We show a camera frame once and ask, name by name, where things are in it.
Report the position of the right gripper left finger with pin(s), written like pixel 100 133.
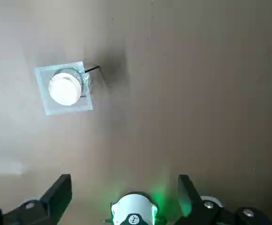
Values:
pixel 53 197

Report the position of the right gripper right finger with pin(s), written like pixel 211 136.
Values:
pixel 192 201

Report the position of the white crucible lid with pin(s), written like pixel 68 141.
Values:
pixel 63 92

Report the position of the clear glass alcohol lamp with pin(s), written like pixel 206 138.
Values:
pixel 87 78

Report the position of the black tripod stand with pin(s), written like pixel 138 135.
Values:
pixel 92 68

